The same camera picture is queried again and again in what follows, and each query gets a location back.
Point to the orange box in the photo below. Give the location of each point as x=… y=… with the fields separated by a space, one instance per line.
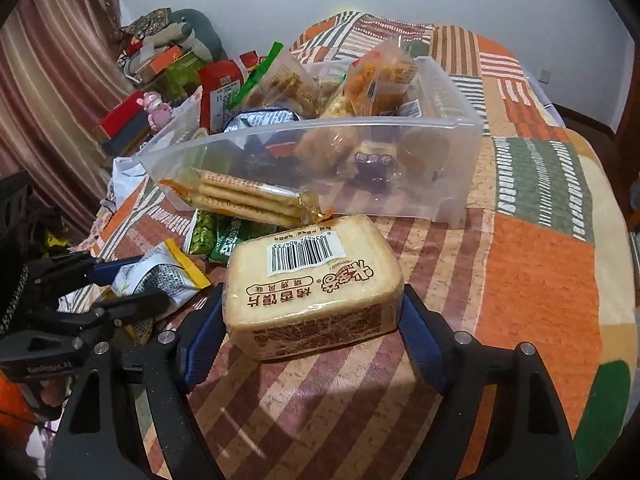
x=162 y=59

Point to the blue white snack bag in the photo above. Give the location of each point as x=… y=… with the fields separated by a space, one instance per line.
x=262 y=119

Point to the white cloth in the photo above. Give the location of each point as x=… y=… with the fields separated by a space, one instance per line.
x=125 y=175

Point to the striped patchwork blanket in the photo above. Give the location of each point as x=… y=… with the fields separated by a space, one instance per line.
x=540 y=260

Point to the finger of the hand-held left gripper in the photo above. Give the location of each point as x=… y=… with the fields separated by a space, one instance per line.
x=117 y=269
x=135 y=306

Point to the green box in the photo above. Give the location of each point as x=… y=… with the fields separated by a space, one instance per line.
x=186 y=72

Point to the orange bread packet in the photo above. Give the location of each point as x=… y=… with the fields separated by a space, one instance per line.
x=380 y=75

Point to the wall socket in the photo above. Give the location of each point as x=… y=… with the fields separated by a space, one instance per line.
x=545 y=76

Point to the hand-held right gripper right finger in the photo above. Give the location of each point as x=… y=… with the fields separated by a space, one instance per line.
x=422 y=340

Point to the red box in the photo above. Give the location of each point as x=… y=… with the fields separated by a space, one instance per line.
x=120 y=112

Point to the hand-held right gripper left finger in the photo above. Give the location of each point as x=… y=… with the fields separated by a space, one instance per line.
x=200 y=340

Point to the dark box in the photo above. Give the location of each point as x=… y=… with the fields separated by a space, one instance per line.
x=127 y=137

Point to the yellow white snack packet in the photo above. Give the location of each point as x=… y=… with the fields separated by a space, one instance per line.
x=160 y=275

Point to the striped curtain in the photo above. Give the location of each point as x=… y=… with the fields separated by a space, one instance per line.
x=50 y=85

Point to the clear plastic container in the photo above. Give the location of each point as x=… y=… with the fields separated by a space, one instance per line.
x=440 y=160

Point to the green-topped clear cookie packet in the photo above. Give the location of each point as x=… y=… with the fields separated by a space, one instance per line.
x=285 y=80

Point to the clear fried snack bag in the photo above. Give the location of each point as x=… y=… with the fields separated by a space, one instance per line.
x=327 y=145

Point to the pink toy rabbit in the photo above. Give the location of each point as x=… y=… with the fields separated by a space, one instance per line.
x=156 y=109

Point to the red snack bag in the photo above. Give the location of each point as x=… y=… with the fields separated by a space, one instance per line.
x=222 y=90

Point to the purple snack packet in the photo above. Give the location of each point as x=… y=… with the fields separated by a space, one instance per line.
x=375 y=162

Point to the patterned cloth bundle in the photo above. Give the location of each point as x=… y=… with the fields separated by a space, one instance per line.
x=147 y=20

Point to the green snack packet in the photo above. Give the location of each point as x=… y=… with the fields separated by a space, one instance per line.
x=230 y=249
x=204 y=232

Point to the round cracker packet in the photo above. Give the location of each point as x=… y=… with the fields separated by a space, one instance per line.
x=240 y=190

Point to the toast slice packet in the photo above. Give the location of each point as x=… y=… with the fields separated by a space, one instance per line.
x=310 y=290

